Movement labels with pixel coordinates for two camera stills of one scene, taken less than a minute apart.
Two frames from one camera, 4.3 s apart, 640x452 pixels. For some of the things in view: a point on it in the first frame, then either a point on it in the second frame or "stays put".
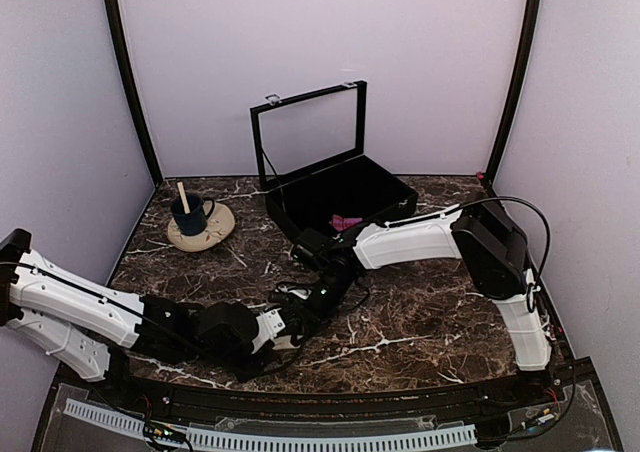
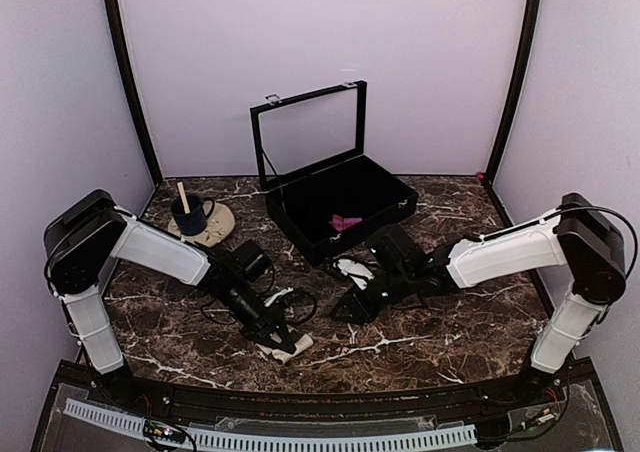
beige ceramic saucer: (220, 226) stays put
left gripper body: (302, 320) → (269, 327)
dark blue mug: (200, 209) stays put
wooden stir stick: (183, 197) stays put
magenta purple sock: (341, 223) stays put
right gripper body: (331, 295) → (371, 310)
